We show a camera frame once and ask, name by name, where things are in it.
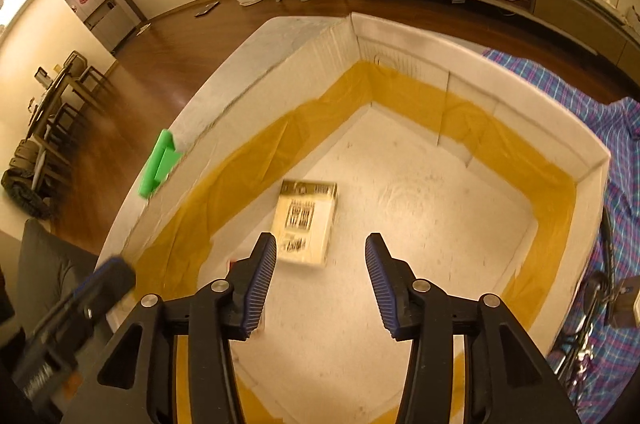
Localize plaid cloth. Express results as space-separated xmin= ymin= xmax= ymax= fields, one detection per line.
xmin=482 ymin=48 xmax=640 ymax=424

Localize white foam box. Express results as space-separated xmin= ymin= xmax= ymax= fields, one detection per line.
xmin=101 ymin=14 xmax=611 ymax=423

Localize black backpack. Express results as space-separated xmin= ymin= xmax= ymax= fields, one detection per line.
xmin=1 ymin=139 xmax=51 ymax=219

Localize dining table with chairs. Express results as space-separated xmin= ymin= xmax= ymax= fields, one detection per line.
xmin=26 ymin=50 xmax=110 ymax=167

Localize yellow booklet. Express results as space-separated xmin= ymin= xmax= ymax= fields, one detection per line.
xmin=271 ymin=179 xmax=337 ymax=267

